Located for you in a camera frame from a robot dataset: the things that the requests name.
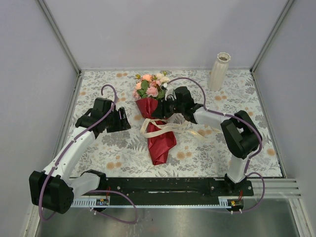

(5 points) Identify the white slotted cable duct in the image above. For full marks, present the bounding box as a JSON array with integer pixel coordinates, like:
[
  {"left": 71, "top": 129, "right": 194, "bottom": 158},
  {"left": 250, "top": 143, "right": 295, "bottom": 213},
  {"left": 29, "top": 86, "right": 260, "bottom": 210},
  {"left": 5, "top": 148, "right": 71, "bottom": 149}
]
[{"left": 71, "top": 196, "right": 230, "bottom": 208}]

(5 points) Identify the white ribbed vase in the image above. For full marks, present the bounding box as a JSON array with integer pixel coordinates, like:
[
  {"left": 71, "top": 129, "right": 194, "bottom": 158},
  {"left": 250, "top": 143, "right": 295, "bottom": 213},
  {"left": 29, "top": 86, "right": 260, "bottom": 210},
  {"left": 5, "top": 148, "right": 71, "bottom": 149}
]
[{"left": 207, "top": 52, "right": 231, "bottom": 91}]

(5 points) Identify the artificial flower bunch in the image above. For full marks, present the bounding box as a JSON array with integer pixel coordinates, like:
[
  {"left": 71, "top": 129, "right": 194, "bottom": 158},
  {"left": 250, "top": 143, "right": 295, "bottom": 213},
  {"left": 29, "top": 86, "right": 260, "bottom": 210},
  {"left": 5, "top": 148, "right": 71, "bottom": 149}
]
[{"left": 133, "top": 71, "right": 170, "bottom": 100}]

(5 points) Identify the cream ribbon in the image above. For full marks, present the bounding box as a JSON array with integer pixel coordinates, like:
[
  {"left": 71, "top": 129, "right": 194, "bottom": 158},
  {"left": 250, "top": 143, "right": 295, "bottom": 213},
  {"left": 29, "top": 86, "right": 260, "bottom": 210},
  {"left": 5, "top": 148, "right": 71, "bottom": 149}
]
[{"left": 140, "top": 118, "right": 206, "bottom": 141}]

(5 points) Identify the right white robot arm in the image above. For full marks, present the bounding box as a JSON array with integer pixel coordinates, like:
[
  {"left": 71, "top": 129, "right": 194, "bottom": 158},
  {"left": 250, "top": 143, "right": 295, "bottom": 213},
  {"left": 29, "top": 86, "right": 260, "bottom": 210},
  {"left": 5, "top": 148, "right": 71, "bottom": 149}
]
[{"left": 152, "top": 85, "right": 262, "bottom": 196}]

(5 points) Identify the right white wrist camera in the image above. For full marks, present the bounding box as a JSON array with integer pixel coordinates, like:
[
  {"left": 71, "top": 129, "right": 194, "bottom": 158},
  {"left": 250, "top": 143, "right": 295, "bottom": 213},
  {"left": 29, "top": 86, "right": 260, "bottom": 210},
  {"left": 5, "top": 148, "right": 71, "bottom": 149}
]
[{"left": 161, "top": 83, "right": 176, "bottom": 101}]

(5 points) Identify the floral table mat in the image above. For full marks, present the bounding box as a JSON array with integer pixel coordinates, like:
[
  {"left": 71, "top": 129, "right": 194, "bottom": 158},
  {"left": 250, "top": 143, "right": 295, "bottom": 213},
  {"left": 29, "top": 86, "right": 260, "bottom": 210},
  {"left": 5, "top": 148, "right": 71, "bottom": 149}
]
[{"left": 69, "top": 69, "right": 282, "bottom": 178}]

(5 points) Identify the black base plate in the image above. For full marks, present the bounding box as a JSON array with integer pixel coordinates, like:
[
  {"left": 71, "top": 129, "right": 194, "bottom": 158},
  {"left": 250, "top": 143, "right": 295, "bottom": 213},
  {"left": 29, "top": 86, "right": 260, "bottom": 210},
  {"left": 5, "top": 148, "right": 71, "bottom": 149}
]
[{"left": 86, "top": 177, "right": 254, "bottom": 199}]

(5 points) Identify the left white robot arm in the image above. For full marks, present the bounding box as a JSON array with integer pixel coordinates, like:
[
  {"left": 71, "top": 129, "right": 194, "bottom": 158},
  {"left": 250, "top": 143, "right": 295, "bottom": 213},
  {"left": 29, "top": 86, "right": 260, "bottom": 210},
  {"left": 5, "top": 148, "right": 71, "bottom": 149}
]
[{"left": 29, "top": 98, "right": 131, "bottom": 214}]

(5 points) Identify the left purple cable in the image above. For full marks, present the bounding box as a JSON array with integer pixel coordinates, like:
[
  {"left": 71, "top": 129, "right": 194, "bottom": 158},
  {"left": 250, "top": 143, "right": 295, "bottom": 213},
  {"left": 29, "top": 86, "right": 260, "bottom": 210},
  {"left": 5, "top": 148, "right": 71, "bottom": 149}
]
[{"left": 39, "top": 84, "right": 139, "bottom": 225}]

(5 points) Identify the red wrapping paper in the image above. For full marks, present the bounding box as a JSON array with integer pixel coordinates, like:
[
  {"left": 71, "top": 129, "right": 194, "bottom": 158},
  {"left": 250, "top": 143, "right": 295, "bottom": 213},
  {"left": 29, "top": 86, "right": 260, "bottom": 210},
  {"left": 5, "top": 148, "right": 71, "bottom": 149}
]
[{"left": 136, "top": 98, "right": 177, "bottom": 165}]

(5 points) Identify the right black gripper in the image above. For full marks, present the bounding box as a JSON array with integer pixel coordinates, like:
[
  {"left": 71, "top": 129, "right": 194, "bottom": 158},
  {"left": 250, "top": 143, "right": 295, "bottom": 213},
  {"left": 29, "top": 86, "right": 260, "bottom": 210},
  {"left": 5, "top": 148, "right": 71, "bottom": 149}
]
[{"left": 151, "top": 96, "right": 184, "bottom": 120}]

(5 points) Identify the left aluminium frame post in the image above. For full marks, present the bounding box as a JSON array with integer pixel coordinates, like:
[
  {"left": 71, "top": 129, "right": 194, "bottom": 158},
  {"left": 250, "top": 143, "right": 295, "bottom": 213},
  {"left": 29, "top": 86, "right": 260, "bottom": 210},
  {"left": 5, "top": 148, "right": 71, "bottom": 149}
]
[{"left": 37, "top": 0, "right": 82, "bottom": 76}]

